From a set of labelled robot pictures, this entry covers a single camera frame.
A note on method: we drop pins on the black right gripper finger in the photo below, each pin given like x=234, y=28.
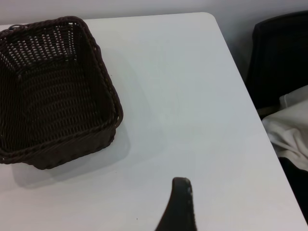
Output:
x=180, y=207

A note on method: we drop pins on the black chair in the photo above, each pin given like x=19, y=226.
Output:
x=276, y=60

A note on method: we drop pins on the white cloth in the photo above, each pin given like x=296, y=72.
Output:
x=288, y=130

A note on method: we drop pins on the dark brown wicker basket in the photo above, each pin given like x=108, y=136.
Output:
x=48, y=101

